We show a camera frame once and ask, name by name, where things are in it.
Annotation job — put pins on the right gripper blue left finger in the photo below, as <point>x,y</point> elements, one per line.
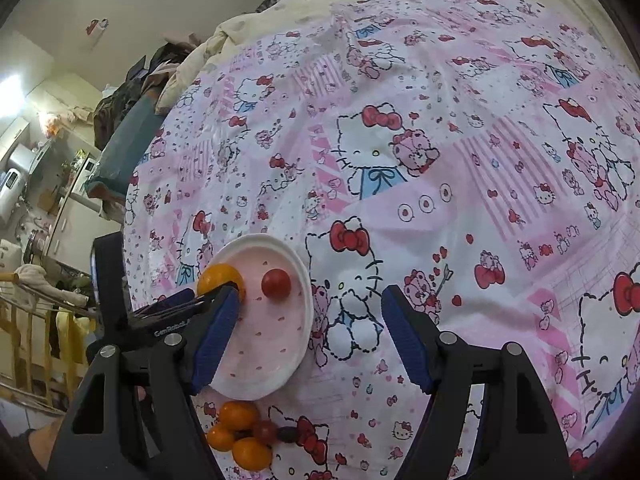
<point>180,366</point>

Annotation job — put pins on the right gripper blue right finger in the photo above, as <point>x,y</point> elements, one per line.
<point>441,365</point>

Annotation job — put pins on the white cabinet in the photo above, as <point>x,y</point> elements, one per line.
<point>78,224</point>

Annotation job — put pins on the pile of dark clothes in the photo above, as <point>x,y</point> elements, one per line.
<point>143,78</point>

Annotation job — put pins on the pink Hello Kitty bedsheet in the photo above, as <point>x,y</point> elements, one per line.
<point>481,155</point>

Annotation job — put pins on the red cherry tomato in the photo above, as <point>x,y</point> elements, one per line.
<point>265,432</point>
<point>276,284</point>

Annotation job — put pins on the large orange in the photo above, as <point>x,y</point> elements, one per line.
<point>220,274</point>

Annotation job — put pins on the dark purple grape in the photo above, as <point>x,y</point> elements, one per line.
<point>287,434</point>

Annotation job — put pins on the small orange mandarin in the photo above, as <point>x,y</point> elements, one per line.
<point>220,438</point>

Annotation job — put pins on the red cherry tomato on plate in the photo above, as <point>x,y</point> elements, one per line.
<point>276,284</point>

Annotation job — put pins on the white pink oval plate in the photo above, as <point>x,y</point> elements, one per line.
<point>270,337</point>

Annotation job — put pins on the yellow wooden rack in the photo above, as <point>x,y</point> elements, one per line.
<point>44,335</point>

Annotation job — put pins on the medium orange mandarin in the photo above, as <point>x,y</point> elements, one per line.
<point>251,454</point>

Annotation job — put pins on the blue teal pillow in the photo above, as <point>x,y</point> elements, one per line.
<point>123,152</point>

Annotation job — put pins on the white kettle appliance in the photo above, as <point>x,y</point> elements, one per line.
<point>12,188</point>

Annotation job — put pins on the large orange mandarin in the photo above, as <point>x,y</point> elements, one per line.
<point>238,415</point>

